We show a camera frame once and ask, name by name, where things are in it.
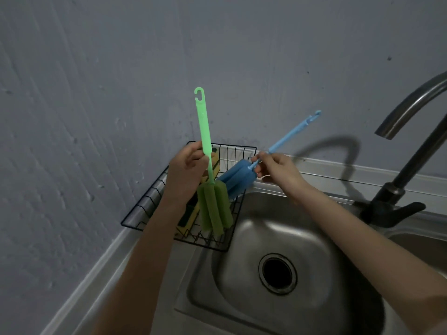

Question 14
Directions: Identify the person's right hand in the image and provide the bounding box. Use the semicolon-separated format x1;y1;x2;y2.
250;153;306;200

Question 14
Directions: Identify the person's left hand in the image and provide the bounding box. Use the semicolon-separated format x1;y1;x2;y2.
163;141;210;205

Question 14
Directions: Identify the blue sponge bottle brush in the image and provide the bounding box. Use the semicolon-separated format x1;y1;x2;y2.
217;110;322;200

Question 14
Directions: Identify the green sponge bottle brush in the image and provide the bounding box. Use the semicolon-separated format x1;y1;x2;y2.
194;87;233;238

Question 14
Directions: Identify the person's left forearm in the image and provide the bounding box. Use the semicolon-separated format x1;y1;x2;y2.
89;196;192;335

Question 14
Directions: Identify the person's right forearm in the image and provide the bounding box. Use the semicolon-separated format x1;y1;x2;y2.
286;181;447;335

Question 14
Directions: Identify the yellow scouring sponge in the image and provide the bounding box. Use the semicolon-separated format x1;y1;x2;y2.
174;195;200;238
200;147;221;183

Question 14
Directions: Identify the stainless steel sink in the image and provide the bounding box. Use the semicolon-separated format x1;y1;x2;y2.
173;189;447;335

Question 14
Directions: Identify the dark metal faucet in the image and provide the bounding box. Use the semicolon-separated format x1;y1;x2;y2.
360;71;447;228

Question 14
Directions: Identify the black wire dish rack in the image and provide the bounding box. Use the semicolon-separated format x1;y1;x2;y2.
120;141;257;252

